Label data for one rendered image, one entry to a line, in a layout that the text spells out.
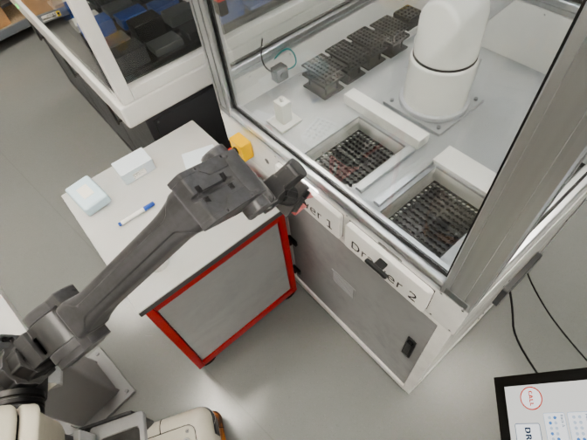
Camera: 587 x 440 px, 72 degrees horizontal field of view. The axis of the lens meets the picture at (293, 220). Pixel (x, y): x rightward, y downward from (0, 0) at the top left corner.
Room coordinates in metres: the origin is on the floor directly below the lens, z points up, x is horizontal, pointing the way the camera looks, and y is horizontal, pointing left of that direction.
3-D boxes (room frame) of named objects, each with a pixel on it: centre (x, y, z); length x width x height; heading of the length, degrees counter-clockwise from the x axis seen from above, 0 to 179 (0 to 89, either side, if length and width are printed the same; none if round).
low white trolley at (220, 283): (0.94, 0.43, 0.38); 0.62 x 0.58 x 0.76; 34
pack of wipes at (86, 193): (0.99, 0.72, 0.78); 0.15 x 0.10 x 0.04; 40
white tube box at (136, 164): (1.10, 0.56, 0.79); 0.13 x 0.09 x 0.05; 123
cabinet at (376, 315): (0.99, -0.48, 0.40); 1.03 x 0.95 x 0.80; 34
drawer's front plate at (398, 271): (0.50, -0.23, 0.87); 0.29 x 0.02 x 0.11; 34
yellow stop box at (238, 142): (1.03, 0.15, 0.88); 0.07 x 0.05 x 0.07; 34
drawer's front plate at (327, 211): (0.77, -0.05, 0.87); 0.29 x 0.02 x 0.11; 34
